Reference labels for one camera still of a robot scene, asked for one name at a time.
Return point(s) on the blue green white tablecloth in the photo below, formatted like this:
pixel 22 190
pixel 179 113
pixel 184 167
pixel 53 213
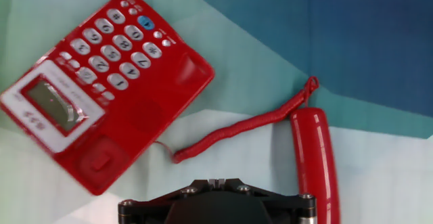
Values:
pixel 372 170

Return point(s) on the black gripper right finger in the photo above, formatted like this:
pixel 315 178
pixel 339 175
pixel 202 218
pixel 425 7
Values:
pixel 291 210

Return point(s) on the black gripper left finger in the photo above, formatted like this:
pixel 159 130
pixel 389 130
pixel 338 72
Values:
pixel 145 210

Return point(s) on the red telephone handset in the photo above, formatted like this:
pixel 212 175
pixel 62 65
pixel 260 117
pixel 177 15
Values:
pixel 314 170

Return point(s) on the red telephone base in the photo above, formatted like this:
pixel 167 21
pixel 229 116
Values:
pixel 152 115

